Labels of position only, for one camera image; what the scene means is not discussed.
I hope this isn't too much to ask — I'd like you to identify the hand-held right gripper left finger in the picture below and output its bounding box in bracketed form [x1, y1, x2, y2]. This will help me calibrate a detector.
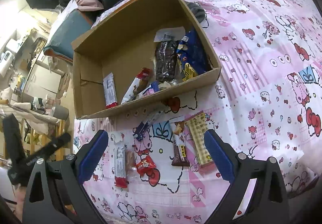
[22, 129, 109, 224]

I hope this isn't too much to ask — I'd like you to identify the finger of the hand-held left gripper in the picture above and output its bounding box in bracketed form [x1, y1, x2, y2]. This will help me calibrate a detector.
[38, 133, 72, 158]

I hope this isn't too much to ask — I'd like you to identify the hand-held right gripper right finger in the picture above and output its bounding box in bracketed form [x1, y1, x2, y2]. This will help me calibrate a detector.
[204, 128, 290, 224]

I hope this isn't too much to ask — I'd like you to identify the white red snack packet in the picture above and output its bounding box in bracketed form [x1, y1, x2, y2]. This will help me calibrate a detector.
[103, 72, 118, 109]
[114, 146, 129, 189]

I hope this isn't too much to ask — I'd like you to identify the red white rice cracker packet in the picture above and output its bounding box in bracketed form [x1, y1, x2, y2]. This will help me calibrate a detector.
[121, 68, 152, 104]

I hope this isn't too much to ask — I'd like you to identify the white pink blue snack packet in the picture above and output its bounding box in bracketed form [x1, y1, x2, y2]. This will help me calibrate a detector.
[137, 81, 160, 99]

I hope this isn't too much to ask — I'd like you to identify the yellow black snack packet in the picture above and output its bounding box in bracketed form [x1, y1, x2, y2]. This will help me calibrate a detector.
[182, 62, 199, 82]

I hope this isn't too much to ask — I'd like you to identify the dark brown snack packet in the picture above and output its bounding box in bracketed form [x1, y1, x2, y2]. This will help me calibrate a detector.
[154, 40, 180, 83]

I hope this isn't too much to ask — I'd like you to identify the brown cardboard box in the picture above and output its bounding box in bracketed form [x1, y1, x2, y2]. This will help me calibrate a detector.
[71, 0, 222, 120]

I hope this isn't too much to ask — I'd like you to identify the small white snack packet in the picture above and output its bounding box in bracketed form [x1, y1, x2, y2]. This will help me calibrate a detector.
[154, 26, 186, 43]

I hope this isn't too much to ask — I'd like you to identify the yellow stool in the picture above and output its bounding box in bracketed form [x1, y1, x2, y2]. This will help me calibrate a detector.
[23, 118, 66, 162]

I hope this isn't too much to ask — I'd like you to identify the yellow checkered snack packet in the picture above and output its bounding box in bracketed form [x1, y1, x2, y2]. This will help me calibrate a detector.
[185, 111, 217, 169]

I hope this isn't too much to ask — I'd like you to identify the grey bin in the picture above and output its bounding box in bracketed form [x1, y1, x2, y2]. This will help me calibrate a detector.
[51, 105, 70, 120]

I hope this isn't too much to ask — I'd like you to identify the clear wrapped tan snack bar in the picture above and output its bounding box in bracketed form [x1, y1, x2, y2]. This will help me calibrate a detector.
[126, 151, 138, 182]

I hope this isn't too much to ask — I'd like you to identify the brown white chocolate bar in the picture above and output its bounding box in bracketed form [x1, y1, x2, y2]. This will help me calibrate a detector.
[169, 117, 191, 167]

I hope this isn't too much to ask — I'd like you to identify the small red snack packet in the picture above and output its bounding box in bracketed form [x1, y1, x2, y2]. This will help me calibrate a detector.
[136, 156, 153, 177]

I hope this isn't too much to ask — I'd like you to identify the blue white snack bar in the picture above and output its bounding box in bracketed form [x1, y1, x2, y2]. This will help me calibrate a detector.
[133, 113, 162, 142]

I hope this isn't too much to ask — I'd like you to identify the white kitchen cabinet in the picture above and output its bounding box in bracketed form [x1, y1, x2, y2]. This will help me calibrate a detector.
[24, 62, 64, 102]

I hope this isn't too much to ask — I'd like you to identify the pink cartoon printed blanket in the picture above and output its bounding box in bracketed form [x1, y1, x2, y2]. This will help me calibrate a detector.
[73, 0, 322, 224]

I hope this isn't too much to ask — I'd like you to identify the pink cloth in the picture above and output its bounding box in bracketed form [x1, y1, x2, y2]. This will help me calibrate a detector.
[74, 0, 105, 12]

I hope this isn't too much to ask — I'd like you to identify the small dark grey cloth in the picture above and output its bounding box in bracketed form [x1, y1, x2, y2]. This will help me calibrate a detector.
[187, 1, 207, 24]

